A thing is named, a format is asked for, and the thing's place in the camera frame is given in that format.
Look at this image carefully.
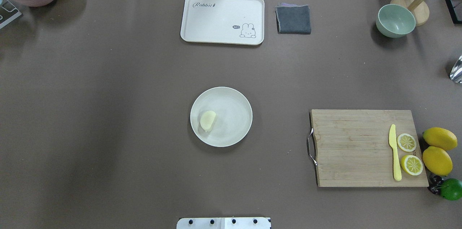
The whole yellow lemon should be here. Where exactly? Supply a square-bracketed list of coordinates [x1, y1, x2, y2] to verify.
[423, 127, 458, 151]
[422, 146, 453, 176]

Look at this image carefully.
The yellow plastic knife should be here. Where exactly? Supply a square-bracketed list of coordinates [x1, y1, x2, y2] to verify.
[388, 124, 402, 181]

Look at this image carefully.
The lemon half slice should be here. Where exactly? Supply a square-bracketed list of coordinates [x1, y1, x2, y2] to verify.
[400, 155, 424, 176]
[397, 133, 418, 152]

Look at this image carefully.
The cream round plate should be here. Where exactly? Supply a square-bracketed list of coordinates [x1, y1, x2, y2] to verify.
[190, 86, 253, 148]

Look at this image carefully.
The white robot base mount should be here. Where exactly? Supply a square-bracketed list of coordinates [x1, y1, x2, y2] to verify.
[176, 216, 272, 229]

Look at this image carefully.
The metal bracket plate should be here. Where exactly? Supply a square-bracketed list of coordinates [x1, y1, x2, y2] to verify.
[0, 0, 22, 29]

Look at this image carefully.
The lemon half lower slice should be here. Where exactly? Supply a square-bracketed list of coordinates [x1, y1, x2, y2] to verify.
[400, 155, 424, 176]

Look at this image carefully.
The folded grey cloth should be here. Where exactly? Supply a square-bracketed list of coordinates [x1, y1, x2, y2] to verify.
[275, 3, 312, 35]

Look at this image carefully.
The mint green bowl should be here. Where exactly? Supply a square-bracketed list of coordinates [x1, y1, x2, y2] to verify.
[376, 4, 416, 38]

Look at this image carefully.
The cream rabbit serving tray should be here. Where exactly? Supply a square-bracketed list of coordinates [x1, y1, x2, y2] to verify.
[180, 0, 265, 45]

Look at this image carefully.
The bamboo cutting board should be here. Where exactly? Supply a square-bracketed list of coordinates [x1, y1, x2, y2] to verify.
[310, 109, 429, 187]

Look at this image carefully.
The lemon half upper slice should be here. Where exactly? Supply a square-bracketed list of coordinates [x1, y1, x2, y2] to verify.
[397, 133, 418, 152]

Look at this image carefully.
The shiny foil object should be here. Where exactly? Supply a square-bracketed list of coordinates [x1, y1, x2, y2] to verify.
[449, 56, 462, 83]

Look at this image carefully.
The black frame at edge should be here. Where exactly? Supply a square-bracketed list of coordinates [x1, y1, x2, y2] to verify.
[445, 0, 462, 24]

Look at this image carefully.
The green lime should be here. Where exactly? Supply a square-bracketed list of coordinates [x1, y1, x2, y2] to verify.
[440, 178, 462, 200]

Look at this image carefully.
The dark grapes bunch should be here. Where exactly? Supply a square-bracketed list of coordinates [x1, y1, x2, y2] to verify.
[427, 175, 444, 195]

